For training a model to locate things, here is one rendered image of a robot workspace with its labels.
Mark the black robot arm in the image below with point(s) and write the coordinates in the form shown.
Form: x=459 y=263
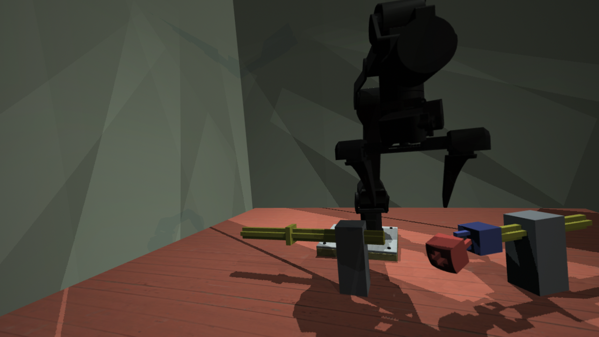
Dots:
x=410 y=43

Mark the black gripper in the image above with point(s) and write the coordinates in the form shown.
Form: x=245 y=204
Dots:
x=460 y=145

